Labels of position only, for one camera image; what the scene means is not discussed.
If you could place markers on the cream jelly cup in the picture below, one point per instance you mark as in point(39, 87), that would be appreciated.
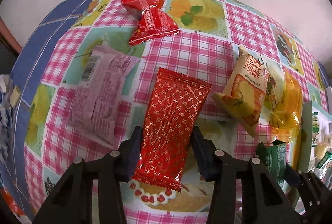
point(320, 150)

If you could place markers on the blue striped cloth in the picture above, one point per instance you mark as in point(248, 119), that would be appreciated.
point(20, 99)

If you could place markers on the white green cracker packet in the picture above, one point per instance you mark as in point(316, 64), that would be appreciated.
point(321, 167)

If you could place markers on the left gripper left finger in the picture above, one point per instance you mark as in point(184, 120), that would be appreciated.
point(70, 201)

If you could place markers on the green snack packet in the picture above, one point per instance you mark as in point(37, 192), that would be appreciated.
point(274, 158)

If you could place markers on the orange potato chip packet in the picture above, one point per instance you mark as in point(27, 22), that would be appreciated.
point(243, 96)

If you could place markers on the crumpled blue white wrapper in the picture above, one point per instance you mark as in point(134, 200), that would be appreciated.
point(6, 115)

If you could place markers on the pink checkered fruit tablecloth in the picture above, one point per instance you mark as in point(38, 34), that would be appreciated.
point(56, 55)

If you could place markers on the green round biscuit packet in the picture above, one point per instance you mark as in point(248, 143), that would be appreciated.
point(315, 128)

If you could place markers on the red twisted candy packet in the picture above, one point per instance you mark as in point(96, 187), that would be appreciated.
point(153, 23)

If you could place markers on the yellow transparent snack packet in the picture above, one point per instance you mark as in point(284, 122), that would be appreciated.
point(286, 118)

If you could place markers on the red gold patterned packet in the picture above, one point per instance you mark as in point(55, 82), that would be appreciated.
point(173, 108)

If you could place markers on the colourful clutter on floor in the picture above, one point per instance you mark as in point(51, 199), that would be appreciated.
point(11, 202)

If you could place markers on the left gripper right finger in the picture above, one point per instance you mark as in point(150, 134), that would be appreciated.
point(263, 200)

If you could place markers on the small cream eraser block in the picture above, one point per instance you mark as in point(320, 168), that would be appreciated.
point(15, 96)

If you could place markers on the pink snack packet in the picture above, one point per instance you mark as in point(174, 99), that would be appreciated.
point(95, 106)

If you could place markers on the white teal tray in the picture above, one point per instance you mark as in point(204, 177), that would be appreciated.
point(307, 159)

